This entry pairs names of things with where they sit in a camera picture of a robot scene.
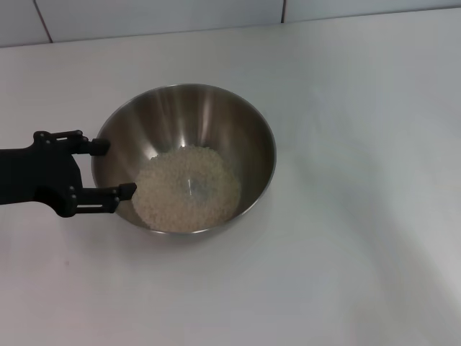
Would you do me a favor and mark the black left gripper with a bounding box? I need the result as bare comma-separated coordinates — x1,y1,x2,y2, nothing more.
0,128,138,219

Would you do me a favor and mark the white uncooked rice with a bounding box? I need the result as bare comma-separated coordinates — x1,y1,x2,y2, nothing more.
132,145,241,232

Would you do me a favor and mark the stainless steel mixing bowl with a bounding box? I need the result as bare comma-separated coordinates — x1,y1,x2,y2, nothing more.
91,83,277,235

